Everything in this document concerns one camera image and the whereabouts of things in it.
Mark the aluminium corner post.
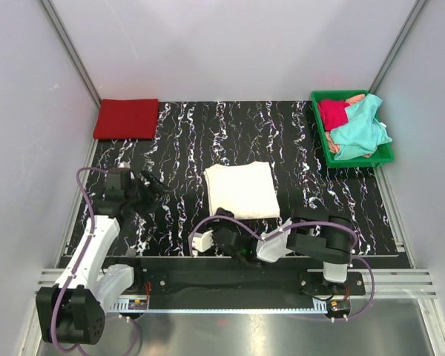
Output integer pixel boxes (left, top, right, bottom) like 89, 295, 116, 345
38, 0, 102, 108
369, 0, 430, 94

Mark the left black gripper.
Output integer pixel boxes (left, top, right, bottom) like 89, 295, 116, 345
125, 168, 172, 217

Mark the green plastic bin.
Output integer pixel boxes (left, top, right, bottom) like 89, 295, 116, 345
311, 89, 394, 168

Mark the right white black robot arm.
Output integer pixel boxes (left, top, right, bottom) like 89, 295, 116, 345
212, 208, 358, 297

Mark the folded red t shirt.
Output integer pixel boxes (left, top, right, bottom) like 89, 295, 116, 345
93, 99, 159, 140

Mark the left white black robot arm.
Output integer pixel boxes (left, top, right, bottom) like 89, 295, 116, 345
36, 167, 170, 353

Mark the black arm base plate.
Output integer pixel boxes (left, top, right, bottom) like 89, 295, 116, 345
111, 257, 366, 313

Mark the magenta t shirt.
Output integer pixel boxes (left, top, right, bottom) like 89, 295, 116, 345
317, 99, 349, 131

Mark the right aluminium corner post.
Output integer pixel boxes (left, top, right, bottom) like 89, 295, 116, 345
369, 0, 430, 94

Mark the teal t shirt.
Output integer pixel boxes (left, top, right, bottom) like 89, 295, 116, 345
330, 93, 392, 161

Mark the cream white t shirt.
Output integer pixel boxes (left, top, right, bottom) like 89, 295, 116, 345
204, 161, 280, 220

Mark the aluminium rail frame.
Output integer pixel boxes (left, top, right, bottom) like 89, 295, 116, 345
33, 268, 439, 300

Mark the salmon pink t shirt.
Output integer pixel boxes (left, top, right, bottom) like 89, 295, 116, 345
325, 94, 366, 154

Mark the grey slotted cable duct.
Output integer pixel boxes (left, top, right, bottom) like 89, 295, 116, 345
108, 296, 347, 315

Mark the left aluminium corner post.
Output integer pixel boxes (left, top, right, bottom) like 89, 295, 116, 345
38, 0, 102, 108

